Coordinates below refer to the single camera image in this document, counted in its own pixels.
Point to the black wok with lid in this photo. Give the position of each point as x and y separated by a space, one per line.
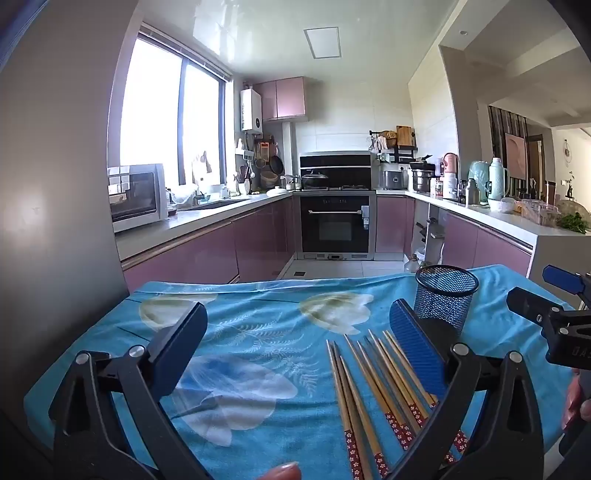
315 180

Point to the bunch of wooden chopsticks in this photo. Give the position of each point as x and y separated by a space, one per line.
351 406

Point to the pink kettle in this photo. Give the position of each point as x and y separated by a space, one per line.
450 162

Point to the black mesh utensil holder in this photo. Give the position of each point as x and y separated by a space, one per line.
443 304

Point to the black range hood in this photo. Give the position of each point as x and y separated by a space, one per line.
341 166

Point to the green leafy vegetables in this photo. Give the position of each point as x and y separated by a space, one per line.
575 224

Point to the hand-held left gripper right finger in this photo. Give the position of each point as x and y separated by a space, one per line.
415 350

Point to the black built-in oven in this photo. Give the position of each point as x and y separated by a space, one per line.
334 226

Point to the pink base cabinet run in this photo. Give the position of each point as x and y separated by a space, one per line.
207 249
390 221

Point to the plastic oil bottle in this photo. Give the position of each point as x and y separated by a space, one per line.
411 264

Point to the wall clock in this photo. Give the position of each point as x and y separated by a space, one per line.
568 148

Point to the white lidded dish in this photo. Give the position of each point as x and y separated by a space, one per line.
277 190

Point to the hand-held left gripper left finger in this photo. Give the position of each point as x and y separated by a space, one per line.
178 350

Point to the hanging frying pan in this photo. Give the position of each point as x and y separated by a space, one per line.
276 165

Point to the clear plastic container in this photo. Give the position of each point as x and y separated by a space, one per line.
542 213

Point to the black wall rack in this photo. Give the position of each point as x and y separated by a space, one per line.
404 151

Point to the person's right hand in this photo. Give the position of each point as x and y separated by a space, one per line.
575 401

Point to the steel thermos bottle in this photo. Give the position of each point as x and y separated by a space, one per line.
472 194

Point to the wooden cutting board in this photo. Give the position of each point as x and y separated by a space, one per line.
403 136

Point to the steel stock pot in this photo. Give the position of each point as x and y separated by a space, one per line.
422 180

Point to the kitchen window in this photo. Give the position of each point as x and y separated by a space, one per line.
152 115

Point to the framed wall picture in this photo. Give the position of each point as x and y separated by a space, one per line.
515 154

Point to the white water heater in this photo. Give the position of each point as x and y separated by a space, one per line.
251 110

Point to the steel rice cooker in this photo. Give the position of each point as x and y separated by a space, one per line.
392 180

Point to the ceiling light panel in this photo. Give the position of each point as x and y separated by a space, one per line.
323 42

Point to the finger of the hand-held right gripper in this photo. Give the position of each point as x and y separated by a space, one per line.
558 277
526 302

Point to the mint thermos flask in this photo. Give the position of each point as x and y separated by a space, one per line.
496 180

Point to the mint electric kettle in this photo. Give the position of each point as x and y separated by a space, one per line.
478 177

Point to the white bowl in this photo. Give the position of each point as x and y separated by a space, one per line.
501 205

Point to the blue floral tablecloth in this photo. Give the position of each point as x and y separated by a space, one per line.
258 323

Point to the person's left hand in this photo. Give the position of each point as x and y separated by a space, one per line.
281 473

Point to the pink wall cabinet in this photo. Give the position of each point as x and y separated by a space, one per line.
286 99

